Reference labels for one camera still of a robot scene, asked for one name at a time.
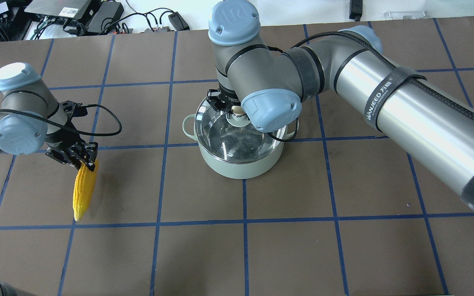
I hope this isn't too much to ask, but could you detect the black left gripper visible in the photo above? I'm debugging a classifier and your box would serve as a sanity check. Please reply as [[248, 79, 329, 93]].
[[45, 101, 98, 172]]

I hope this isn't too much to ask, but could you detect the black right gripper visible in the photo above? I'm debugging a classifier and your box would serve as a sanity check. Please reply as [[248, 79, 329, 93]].
[[206, 88, 241, 113]]

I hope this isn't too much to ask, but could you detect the yellow corn cob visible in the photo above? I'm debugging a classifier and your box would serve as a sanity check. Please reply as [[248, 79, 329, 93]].
[[72, 160, 99, 222]]

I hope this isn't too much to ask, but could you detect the glass pot lid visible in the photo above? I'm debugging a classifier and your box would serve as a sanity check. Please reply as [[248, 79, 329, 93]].
[[188, 98, 286, 164]]

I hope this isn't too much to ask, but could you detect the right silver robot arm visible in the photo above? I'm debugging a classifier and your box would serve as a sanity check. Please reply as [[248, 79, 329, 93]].
[[208, 0, 474, 211]]

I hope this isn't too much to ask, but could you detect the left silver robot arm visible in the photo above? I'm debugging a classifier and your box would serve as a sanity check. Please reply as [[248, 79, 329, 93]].
[[0, 62, 98, 171]]

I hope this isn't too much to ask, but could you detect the pale green electric pot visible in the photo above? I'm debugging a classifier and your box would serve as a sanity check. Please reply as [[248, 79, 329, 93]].
[[182, 97, 299, 179]]

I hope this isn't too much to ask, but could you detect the black power brick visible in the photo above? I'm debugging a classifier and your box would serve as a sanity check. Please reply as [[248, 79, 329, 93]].
[[86, 1, 124, 36]]

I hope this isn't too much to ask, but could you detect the black electronics box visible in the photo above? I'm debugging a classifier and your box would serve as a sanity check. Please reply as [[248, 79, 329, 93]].
[[24, 0, 102, 26]]

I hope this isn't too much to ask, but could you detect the black power adapter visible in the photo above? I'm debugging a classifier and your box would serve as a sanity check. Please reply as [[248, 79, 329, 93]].
[[349, 0, 363, 22]]

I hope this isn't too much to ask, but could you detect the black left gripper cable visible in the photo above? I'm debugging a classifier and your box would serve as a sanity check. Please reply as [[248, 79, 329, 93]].
[[0, 104, 122, 137]]

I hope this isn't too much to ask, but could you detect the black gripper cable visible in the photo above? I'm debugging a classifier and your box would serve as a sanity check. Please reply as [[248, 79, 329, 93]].
[[267, 33, 474, 143], [0, 104, 122, 137]]

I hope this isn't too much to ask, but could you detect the clear plastic bracket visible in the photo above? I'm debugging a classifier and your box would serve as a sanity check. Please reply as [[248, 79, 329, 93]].
[[383, 11, 428, 20]]

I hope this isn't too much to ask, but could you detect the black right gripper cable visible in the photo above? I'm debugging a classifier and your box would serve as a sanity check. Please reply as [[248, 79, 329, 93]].
[[267, 33, 474, 143]]

